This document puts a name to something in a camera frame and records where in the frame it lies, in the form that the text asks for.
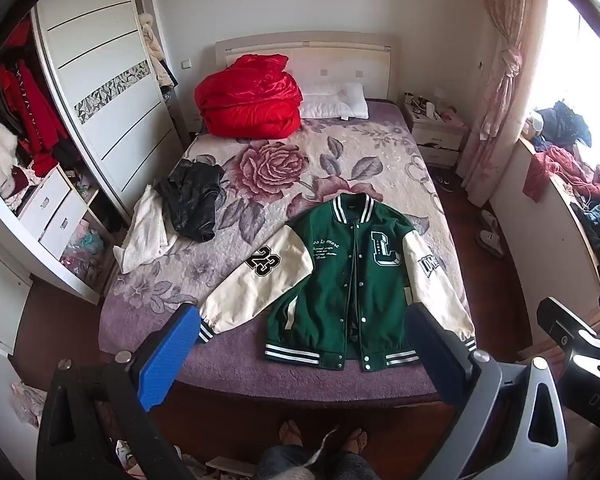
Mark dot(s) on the black leather jacket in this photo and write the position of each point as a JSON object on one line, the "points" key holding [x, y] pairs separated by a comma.
{"points": [[192, 200]]}

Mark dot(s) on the white pillow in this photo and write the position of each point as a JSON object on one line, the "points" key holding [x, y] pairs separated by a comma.
{"points": [[335, 102]]}

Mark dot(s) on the person's right foot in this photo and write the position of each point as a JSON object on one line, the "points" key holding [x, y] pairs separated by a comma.
{"points": [[355, 440]]}

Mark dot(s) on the white wardrobe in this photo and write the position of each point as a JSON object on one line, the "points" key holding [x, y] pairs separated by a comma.
{"points": [[10, 270]]}

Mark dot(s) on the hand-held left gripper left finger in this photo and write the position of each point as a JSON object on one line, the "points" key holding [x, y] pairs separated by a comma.
{"points": [[166, 355]]}

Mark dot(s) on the green and cream varsity jacket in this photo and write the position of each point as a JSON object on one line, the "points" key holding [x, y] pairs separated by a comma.
{"points": [[330, 285]]}

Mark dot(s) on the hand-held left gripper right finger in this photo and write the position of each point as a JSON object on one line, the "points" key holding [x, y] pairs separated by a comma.
{"points": [[437, 355]]}

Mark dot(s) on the dark shoe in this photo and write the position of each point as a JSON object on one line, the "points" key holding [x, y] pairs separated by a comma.
{"points": [[446, 185]]}

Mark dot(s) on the red satin duvet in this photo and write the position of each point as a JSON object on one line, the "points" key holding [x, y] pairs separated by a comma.
{"points": [[250, 100]]}

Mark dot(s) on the pile of clothes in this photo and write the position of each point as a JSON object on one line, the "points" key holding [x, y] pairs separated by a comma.
{"points": [[565, 170]]}

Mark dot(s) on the person's left foot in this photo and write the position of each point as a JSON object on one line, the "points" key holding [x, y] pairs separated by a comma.
{"points": [[289, 434]]}

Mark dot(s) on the person's foot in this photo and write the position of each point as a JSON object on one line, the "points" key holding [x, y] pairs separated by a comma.
{"points": [[289, 434], [355, 440]]}

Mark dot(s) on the white wall socket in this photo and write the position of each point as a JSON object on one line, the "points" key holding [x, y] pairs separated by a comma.
{"points": [[185, 64]]}

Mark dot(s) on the red hanging coat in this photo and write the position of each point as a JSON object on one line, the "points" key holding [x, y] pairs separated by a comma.
{"points": [[30, 110]]}

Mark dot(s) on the person's trouser legs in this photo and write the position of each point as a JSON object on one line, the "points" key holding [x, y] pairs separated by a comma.
{"points": [[280, 465]]}

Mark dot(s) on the white hanging coat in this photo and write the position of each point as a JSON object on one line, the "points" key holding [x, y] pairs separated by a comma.
{"points": [[156, 52]]}

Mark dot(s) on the white knitted garment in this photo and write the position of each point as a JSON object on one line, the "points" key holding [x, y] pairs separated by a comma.
{"points": [[142, 235]]}

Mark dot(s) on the pink patterned curtain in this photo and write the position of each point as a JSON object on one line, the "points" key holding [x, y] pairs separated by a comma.
{"points": [[505, 35]]}

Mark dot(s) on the pink floral cloth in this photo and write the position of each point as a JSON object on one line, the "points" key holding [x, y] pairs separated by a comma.
{"points": [[27, 402]]}

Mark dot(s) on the white nightstand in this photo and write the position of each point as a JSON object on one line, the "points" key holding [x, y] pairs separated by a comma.
{"points": [[435, 135]]}

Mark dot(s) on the white wardrobe drawer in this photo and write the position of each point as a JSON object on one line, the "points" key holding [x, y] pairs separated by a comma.
{"points": [[42, 202], [65, 227]]}

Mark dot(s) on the floral purple fleece blanket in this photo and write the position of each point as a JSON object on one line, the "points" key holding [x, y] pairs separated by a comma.
{"points": [[280, 160]]}

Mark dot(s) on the bed with white headboard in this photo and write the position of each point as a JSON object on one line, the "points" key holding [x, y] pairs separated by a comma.
{"points": [[330, 57]]}

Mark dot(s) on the white wardrobe sliding door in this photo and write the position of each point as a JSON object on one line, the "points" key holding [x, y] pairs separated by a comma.
{"points": [[105, 85]]}

